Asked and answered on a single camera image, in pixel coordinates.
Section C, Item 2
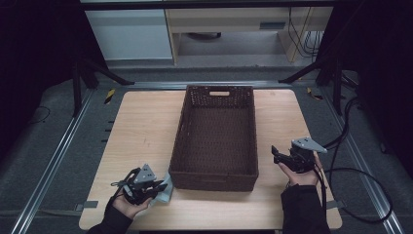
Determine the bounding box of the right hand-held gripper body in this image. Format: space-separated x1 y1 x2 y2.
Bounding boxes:
285 136 328 174

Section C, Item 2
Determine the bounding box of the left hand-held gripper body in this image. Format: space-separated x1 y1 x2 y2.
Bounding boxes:
122 163 164 206

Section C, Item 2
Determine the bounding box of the light blue cloth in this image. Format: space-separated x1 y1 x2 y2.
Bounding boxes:
150 171 174 205

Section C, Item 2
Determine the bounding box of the brown woven basket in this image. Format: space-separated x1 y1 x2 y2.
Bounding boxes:
169 85 260 193

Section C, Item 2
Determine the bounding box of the person's right hand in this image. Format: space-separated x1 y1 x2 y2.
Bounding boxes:
278 155 323 187

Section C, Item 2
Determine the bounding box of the person's left hand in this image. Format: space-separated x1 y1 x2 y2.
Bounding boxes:
111 191 152 220

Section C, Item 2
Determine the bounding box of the yellow black floor tape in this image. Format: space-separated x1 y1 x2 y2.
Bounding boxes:
306 87 324 101
103 88 116 105

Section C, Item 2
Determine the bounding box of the black metal stand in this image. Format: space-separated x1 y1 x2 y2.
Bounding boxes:
71 58 135 118
278 58 345 116

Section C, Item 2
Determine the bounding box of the dark curtain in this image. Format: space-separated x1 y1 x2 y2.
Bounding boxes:
324 0 413 179
0 0 108 164

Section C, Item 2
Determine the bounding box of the light wooden desk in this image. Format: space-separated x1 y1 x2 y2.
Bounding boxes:
165 7 335 63

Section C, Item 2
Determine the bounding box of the white cabinet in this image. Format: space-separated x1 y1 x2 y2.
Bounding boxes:
85 9 173 61

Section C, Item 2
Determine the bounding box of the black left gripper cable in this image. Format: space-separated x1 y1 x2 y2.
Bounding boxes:
110 168 141 199

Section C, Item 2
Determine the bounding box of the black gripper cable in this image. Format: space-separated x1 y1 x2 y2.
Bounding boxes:
312 162 327 218
110 168 141 199

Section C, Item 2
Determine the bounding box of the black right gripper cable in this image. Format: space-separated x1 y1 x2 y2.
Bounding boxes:
312 162 327 218

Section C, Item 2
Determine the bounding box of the grey table bracket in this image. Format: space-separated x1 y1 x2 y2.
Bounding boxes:
75 200 99 213
325 199 347 211

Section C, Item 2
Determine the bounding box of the thick black floor cable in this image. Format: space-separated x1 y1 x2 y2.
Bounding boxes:
323 96 361 150

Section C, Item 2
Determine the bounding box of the aluminium floor rail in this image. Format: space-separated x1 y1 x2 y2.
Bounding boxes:
11 89 95 234
320 87 405 234
130 80 293 91

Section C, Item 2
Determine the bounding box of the looped black floor cable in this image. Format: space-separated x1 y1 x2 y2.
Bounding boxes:
324 167 394 225

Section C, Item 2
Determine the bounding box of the black hanging cable bundle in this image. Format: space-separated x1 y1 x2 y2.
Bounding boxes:
287 8 325 62

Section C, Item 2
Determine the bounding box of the thin black floor cable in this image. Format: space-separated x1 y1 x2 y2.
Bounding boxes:
27 105 52 126

